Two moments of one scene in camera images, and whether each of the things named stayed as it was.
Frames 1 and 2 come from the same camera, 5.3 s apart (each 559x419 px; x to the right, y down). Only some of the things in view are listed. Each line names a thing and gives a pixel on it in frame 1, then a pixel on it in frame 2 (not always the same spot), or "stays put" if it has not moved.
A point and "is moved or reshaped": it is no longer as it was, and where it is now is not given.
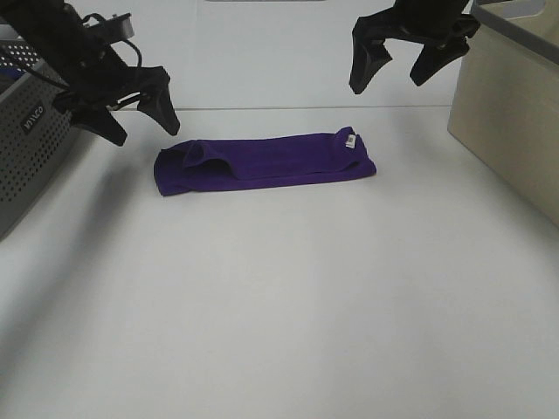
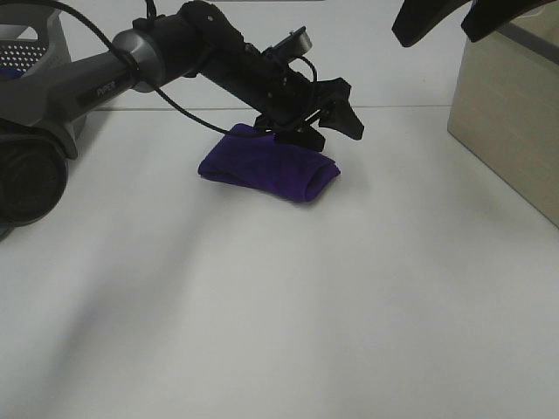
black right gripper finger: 436,56 -> 486,17
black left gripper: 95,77 -> 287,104
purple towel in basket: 10,73 stays put
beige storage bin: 505,101 stays put
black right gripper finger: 369,56 -> 417,17
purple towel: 208,165 is moved or reshaped
